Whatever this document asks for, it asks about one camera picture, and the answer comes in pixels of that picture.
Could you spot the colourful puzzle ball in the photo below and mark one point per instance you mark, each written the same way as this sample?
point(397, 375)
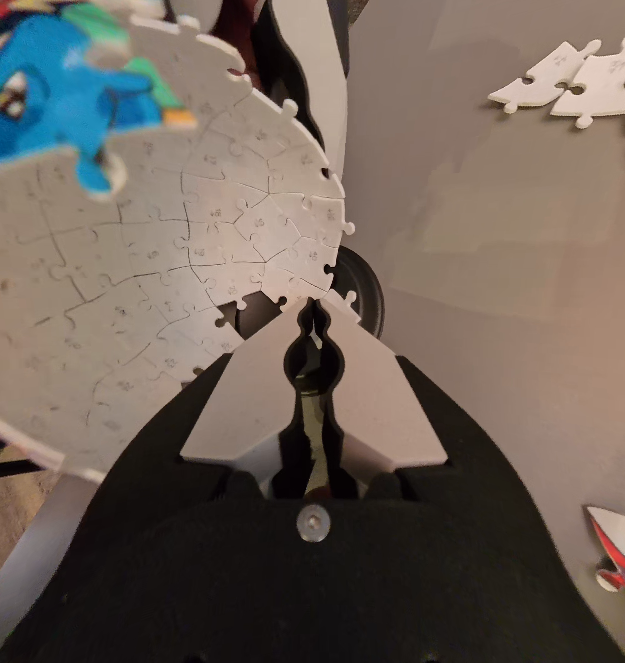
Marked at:
point(188, 233)

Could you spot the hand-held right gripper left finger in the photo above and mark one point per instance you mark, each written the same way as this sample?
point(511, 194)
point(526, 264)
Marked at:
point(235, 409)

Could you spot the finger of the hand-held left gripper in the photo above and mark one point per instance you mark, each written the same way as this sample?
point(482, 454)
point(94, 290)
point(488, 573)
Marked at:
point(317, 52)

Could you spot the black ball stand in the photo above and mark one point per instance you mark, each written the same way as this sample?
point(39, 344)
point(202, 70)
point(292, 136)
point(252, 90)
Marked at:
point(367, 295)

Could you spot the loose white puzzle pieces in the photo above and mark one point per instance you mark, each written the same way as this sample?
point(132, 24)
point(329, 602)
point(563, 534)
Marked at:
point(597, 83)

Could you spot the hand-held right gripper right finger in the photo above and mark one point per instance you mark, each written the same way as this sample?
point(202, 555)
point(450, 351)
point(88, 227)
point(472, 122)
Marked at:
point(385, 409)

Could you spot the black red puzzle piece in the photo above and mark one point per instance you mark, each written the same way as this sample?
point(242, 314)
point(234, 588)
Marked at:
point(620, 538)

